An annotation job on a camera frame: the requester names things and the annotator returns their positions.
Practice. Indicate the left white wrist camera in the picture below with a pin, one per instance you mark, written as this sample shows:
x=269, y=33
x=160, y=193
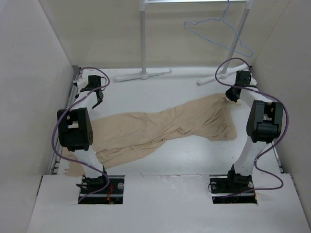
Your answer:
x=81, y=83

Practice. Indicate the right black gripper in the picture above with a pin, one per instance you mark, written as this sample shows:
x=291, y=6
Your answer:
x=229, y=94

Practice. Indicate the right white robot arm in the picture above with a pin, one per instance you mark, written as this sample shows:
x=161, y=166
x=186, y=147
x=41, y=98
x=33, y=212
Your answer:
x=263, y=126

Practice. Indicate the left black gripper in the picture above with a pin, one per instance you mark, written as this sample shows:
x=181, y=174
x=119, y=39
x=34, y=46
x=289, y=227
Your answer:
x=96, y=104

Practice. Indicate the blue wire hanger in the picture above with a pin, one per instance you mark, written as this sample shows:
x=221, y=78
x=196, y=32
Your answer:
x=221, y=32

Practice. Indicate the white clothes rack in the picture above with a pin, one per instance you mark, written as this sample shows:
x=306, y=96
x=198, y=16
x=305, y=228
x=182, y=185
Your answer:
x=145, y=72

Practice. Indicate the beige trousers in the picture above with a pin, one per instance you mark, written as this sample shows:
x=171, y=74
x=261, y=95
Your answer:
x=127, y=137

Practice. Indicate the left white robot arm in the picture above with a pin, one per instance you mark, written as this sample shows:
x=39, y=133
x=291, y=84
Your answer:
x=76, y=133

